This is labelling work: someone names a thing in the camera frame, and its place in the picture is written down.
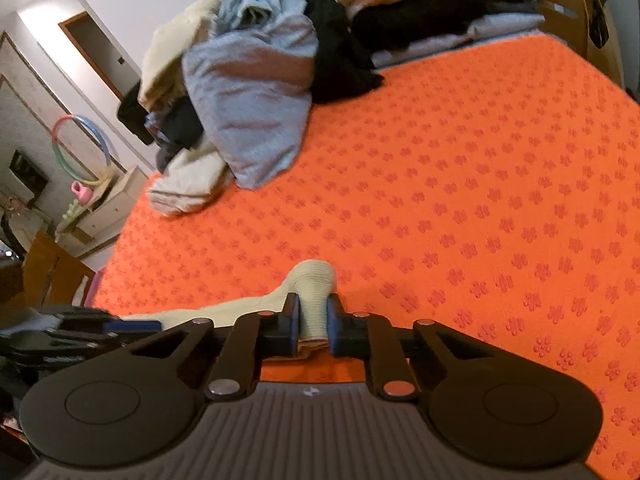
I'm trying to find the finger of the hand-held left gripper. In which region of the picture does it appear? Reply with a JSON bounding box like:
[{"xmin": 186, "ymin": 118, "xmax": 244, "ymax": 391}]
[
  {"xmin": 42, "ymin": 334, "xmax": 136, "ymax": 363},
  {"xmin": 42, "ymin": 307, "xmax": 163, "ymax": 337}
]

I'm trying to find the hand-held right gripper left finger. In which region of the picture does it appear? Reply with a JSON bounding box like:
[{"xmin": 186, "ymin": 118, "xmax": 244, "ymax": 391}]
[{"xmin": 128, "ymin": 292, "xmax": 302, "ymax": 402}]

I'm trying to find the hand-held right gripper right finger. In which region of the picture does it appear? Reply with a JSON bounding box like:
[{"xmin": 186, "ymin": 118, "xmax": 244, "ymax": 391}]
[{"xmin": 325, "ymin": 293, "xmax": 494, "ymax": 403}]

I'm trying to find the beige garment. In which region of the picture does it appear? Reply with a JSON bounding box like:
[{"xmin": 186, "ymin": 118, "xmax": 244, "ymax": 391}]
[{"xmin": 121, "ymin": 260, "xmax": 339, "ymax": 357}]

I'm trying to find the wooden chair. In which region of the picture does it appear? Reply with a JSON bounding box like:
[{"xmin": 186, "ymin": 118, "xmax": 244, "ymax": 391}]
[{"xmin": 21, "ymin": 229, "xmax": 97, "ymax": 309}]

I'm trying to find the beige drawer cabinet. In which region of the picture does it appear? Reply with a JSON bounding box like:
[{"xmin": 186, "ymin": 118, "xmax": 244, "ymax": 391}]
[{"xmin": 55, "ymin": 165, "xmax": 149, "ymax": 257}]

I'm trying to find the off-white cloth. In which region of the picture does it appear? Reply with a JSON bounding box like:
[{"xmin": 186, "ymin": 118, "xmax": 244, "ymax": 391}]
[{"xmin": 147, "ymin": 139, "xmax": 237, "ymax": 219}]

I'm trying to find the orange patterned blanket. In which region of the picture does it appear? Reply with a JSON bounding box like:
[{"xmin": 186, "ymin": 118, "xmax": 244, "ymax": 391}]
[{"xmin": 0, "ymin": 32, "xmax": 640, "ymax": 480}]

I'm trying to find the dark navy garment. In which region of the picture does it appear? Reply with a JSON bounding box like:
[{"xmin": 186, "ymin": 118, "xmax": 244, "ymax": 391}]
[{"xmin": 116, "ymin": 84, "xmax": 207, "ymax": 172}]

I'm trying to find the pastel hula hoop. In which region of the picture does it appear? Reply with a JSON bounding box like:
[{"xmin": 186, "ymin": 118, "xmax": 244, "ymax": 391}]
[{"xmin": 50, "ymin": 114, "xmax": 119, "ymax": 184}]

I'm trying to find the light grey garment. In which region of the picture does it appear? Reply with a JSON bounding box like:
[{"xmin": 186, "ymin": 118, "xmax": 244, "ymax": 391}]
[{"xmin": 181, "ymin": 14, "xmax": 321, "ymax": 191}]

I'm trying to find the black crumpled garment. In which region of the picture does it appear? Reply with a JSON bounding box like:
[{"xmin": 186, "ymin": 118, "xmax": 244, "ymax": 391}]
[{"xmin": 304, "ymin": 0, "xmax": 386, "ymax": 104}]

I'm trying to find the brown wooden door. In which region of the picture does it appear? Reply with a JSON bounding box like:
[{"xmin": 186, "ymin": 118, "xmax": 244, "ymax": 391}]
[{"xmin": 57, "ymin": 10, "xmax": 142, "ymax": 105}]

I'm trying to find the cream garment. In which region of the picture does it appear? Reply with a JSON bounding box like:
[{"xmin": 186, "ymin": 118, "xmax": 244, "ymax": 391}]
[{"xmin": 137, "ymin": 0, "xmax": 222, "ymax": 112}]

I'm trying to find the pale blue-grey garment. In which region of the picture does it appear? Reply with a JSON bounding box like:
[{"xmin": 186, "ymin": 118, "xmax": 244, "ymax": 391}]
[{"xmin": 214, "ymin": 0, "xmax": 302, "ymax": 42}]

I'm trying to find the grey folded garment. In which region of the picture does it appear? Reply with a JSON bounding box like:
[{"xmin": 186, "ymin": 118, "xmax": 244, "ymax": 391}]
[{"xmin": 371, "ymin": 12, "xmax": 547, "ymax": 70}]

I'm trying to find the black wall panel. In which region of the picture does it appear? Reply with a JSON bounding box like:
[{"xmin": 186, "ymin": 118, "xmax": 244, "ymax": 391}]
[{"xmin": 9, "ymin": 149, "xmax": 49, "ymax": 194}]

